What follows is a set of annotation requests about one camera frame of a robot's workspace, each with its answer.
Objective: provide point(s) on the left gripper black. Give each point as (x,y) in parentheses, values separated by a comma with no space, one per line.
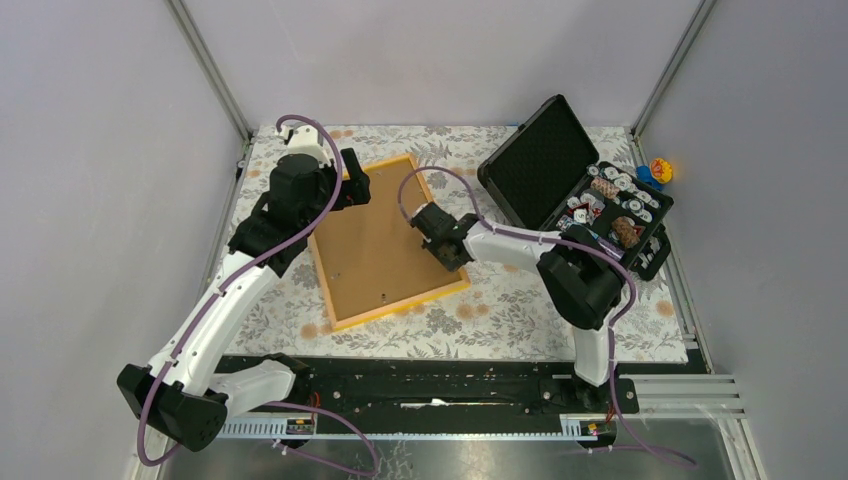
(354,190)

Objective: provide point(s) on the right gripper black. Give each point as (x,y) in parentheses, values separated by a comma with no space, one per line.
(432,246)

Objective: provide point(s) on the brown cardboard backing board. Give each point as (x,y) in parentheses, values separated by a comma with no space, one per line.
(378,245)

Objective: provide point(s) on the yellow wooden picture frame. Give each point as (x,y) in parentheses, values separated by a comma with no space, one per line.
(397,308)

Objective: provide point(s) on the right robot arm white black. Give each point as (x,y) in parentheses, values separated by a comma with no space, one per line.
(583,282)

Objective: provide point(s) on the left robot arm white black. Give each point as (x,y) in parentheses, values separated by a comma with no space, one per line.
(180,392)

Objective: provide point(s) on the floral patterned table mat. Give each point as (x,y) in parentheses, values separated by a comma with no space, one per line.
(503,315)

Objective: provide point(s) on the black poker chip case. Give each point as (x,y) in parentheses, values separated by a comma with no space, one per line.
(540,179)

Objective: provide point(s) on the pink patterned chip stack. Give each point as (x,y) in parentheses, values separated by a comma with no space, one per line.
(606,188)

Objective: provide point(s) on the brown chip stack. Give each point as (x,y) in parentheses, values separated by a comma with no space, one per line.
(626,232)

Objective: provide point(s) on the blue toy piece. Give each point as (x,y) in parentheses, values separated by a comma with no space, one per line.
(644,175)

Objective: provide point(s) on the yellow orange toy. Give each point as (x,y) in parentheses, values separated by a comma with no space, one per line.
(661,171)

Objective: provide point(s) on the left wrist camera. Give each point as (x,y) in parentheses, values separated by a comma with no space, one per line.
(306,140)

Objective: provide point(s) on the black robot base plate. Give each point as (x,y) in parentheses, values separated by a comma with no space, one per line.
(435,397)

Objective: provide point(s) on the left aluminium corner post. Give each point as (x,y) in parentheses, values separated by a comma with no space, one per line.
(190,30)

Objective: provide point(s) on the aluminium corner post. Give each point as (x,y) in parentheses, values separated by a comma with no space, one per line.
(190,30)
(686,41)

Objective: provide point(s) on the right aluminium corner post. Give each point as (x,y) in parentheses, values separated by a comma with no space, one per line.
(686,41)

